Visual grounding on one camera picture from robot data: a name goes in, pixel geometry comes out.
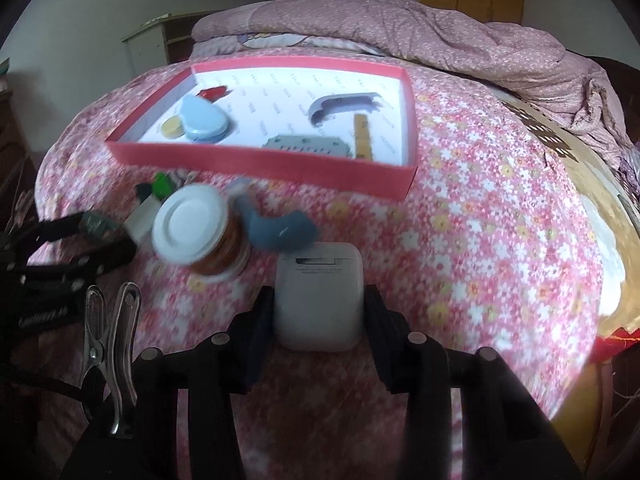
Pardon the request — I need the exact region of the shiny purple cloth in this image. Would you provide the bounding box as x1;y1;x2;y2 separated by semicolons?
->
615;145;640;196

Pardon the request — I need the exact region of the metal spring clip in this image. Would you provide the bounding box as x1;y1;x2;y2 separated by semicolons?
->
82;281;142;436

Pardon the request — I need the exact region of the light blue teardrop case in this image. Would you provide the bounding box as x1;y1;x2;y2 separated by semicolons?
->
177;96;228;142

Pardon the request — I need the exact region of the notched wooden block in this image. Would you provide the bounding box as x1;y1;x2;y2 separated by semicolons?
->
352;112;377;162

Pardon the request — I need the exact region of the white charging case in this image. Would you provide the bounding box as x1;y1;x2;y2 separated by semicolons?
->
274;241;365;352

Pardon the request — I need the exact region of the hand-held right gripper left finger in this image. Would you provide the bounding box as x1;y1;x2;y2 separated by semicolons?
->
60;285;276;480

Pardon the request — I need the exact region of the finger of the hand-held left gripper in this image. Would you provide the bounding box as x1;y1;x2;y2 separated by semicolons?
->
0;212;101;261
20;240;136;286

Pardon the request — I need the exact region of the green toy figure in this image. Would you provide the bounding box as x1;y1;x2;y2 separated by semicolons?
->
135;172;173;202

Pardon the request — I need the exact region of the purple floral quilt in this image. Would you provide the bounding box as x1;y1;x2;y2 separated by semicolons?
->
191;0;633;148

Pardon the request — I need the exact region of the orange can with white lid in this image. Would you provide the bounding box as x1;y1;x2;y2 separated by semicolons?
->
151;183;251;281

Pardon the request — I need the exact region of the red cloth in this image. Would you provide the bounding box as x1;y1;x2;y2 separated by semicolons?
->
597;327;640;361

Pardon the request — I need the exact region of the dark wooden headboard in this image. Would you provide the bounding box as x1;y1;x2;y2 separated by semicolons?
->
565;50;640;146

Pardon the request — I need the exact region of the cartoon printed cloth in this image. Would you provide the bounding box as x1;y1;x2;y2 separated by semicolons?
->
192;32;381;56

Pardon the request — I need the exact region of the grey curved plastic piece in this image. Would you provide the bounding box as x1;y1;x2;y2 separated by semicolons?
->
308;91;383;128

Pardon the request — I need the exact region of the blue-grey curved plastic piece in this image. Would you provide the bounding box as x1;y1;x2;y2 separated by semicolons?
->
227;180;318;251

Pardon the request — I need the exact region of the pink cardboard box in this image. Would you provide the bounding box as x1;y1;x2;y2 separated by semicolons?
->
105;56;420;200

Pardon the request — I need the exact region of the green patterned pen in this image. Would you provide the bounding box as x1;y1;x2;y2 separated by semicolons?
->
80;212;123;238

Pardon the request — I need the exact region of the pale wooden side cabinet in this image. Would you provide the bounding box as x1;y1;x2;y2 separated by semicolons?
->
121;10;221;78

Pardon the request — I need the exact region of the golden beige mat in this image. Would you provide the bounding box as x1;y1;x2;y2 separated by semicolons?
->
492;87;640;333

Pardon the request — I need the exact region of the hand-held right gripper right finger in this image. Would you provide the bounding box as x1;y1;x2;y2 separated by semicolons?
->
365;285;583;480

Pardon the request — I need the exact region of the grey perforated metal plate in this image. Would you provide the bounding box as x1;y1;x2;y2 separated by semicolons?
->
261;134;351;158

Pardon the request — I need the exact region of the pink floral bedsheet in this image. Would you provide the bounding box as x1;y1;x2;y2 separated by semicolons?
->
10;50;626;480

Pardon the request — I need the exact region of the dark wooden furniture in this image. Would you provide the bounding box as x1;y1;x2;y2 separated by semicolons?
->
0;57;41;231

